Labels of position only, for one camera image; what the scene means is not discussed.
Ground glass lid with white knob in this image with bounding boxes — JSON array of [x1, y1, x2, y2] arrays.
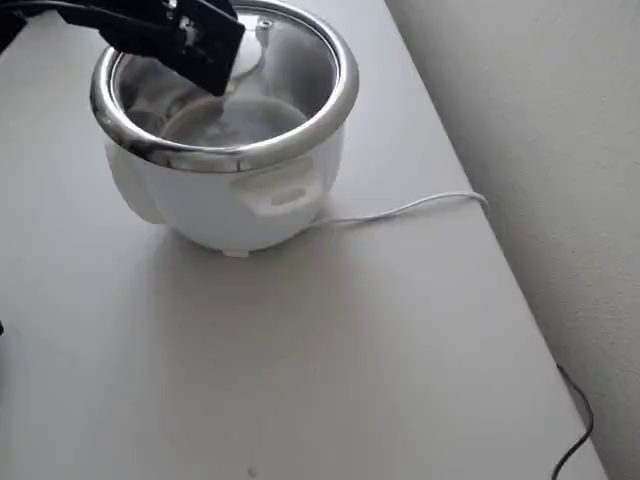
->
[[110, 0, 346, 149]]

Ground stainless steel inner pot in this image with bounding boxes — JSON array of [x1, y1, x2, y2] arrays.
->
[[117, 29, 341, 147]]

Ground white power cord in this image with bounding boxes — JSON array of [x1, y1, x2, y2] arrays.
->
[[315, 190, 490, 227]]

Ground thin black cable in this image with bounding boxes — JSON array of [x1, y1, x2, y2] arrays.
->
[[551, 363, 595, 480]]

